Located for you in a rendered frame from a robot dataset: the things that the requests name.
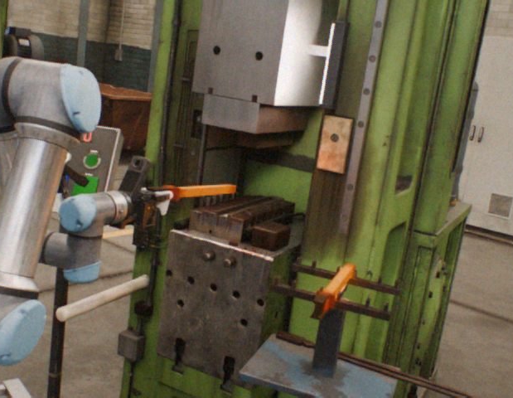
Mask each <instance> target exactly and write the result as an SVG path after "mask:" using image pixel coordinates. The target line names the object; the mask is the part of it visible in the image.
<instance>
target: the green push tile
mask: <svg viewBox="0 0 513 398"><path fill-rule="evenodd" d="M85 177H87V179H88V180H89V182H88V184H87V185H86V187H82V186H79V185H76V184H75V185H74V188H73V192H72V196H73V197H75V196H77V195H79V194H92V193H96V192H97V188H98V184H99V178H98V177H88V176H85Z"/></svg>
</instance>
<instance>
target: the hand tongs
mask: <svg viewBox="0 0 513 398"><path fill-rule="evenodd" d="M275 338H277V339H280V340H283V341H285V342H289V343H292V344H294V345H297V346H302V345H303V346H304V347H306V348H313V349H315V345H316V344H314V343H313V342H312V341H308V340H306V338H304V337H299V336H297V335H294V334H291V333H289V332H285V331H282V330H281V331H280V332H278V333H277V334H276V335H275ZM337 359H340V360H345V361H348V362H351V363H354V364H356V365H359V366H363V367H366V368H369V369H371V370H374V371H378V372H381V373H384V374H386V375H388V376H392V377H395V378H398V379H400V380H402V381H407V382H409V383H412V384H415V385H417V386H422V387H424V388H426V389H429V390H431V391H436V392H438V393H441V394H444V395H446V396H451V397H453V398H466V397H467V398H479V397H478V396H474V395H471V394H468V393H466V392H463V391H459V390H456V389H454V388H452V387H449V386H445V385H442V384H439V383H437V382H434V381H430V380H427V379H424V378H422V377H419V376H415V375H412V374H409V373H407V372H404V371H400V370H398V369H395V368H393V367H390V366H386V365H383V364H380V363H378V362H373V361H371V360H368V359H365V358H360V357H356V356H353V355H351V354H348V353H345V352H341V351H339V353H338V358H337ZM357 360H358V361H357ZM359 361H360V362H359ZM364 362H365V363H364ZM366 363H368V364H366ZM369 364H370V365H369ZM372 365H373V366H372ZM379 367H380V368H379ZM381 368H383V369H381ZM384 369H385V370H384ZM386 370H388V371H386ZM394 372H395V373H394ZM396 373H398V374H396ZM401 375H402V376H401ZM406 376H407V377H406ZM408 377H409V378H408ZM410 378H412V379H414V380H412V379H410ZM415 380H417V381H415ZM419 381H421V382H419ZM422 382H424V383H427V384H429V385H427V384H424V383H422ZM430 385H432V386H430ZM435 386H436V387H435ZM437 387H438V388H437ZM439 388H441V389H439ZM442 389H443V390H442ZM449 391H451V392H449ZM452 392H453V393H452ZM454 393H456V394H457V395H456V394H454ZM464 396H465V397H464Z"/></svg>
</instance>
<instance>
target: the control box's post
mask: <svg viewBox="0 0 513 398"><path fill-rule="evenodd" d="M59 232H60V233H63V234H67V229H66V228H65V227H64V226H63V225H62V224H61V223H60V231H59ZM63 270H64V269H62V268H57V270H56V290H55V301H54V305H57V306H59V307H62V306H65V305H67V301H68V291H69V282H70V281H68V280H66V279H65V277H64V272H63ZM56 311H57V309H55V308H54V312H53V323H52V334H51V354H50V365H49V372H50V373H53V374H57V373H59V372H61V371H62V362H63V351H64V342H65V322H66V321H64V322H62V321H60V320H59V319H58V318H57V316H56ZM60 383H61V374H60V375H59V376H56V377H52V376H50V375H49V376H48V387H47V398H60Z"/></svg>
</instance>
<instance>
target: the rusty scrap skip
mask: <svg viewBox="0 0 513 398"><path fill-rule="evenodd" d="M97 84H98V86H99V92H100V98H101V110H100V116H99V122H98V124H97V126H101V127H107V128H113V129H121V132H122V134H123V137H124V141H123V147H122V151H121V155H120V156H130V155H139V150H143V149H144V147H145V146H146V143H147V136H148V122H149V115H150V109H151V101H152V94H151V93H147V92H138V91H134V90H127V89H123V88H118V89H116V88H114V87H113V86H110V85H103V84H99V83H97Z"/></svg>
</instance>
